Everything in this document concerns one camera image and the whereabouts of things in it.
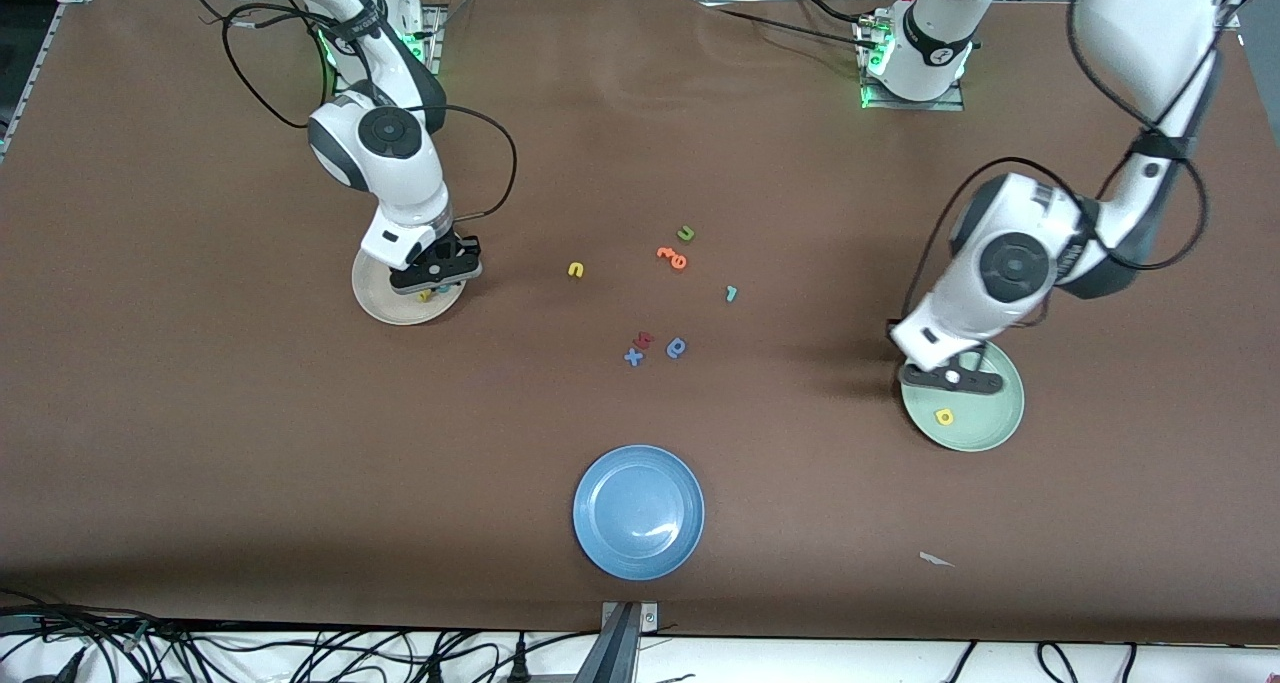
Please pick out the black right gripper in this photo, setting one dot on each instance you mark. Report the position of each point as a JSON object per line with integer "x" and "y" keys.
{"x": 463, "y": 251}

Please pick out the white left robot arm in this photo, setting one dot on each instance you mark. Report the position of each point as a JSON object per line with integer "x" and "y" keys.
{"x": 960, "y": 313}

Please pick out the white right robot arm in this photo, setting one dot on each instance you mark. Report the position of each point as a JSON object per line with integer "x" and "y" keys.
{"x": 400, "y": 188}

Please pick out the beige brown round plate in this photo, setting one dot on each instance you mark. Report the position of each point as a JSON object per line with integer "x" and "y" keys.
{"x": 385, "y": 298}

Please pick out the pale green round plate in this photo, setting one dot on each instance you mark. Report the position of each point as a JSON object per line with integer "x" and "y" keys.
{"x": 985, "y": 418}

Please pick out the blue foam letter a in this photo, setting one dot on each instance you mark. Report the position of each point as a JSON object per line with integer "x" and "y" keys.
{"x": 673, "y": 351}

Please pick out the white paper scrap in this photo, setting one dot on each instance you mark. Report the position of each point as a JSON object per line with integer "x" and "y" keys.
{"x": 935, "y": 560}

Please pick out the brown table cover sheet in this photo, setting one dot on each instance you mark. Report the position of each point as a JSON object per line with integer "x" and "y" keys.
{"x": 300, "y": 443}

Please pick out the blue round plate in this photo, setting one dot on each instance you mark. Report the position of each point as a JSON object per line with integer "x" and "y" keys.
{"x": 638, "y": 513}

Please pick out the grey aluminium post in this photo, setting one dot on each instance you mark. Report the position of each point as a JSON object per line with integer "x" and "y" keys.
{"x": 620, "y": 648}

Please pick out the aluminium table edge rail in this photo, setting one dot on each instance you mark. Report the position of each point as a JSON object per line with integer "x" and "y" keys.
{"x": 40, "y": 63}

